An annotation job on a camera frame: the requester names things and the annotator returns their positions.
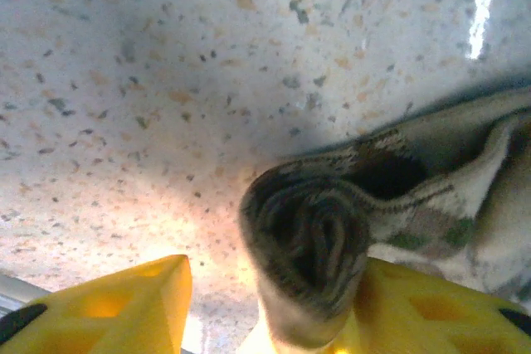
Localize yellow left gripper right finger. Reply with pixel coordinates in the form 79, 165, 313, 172
331, 258, 531, 354

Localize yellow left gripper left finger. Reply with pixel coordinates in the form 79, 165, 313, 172
0, 254, 192, 354

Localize white grey patterned sock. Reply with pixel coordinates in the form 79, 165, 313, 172
238, 86, 531, 349

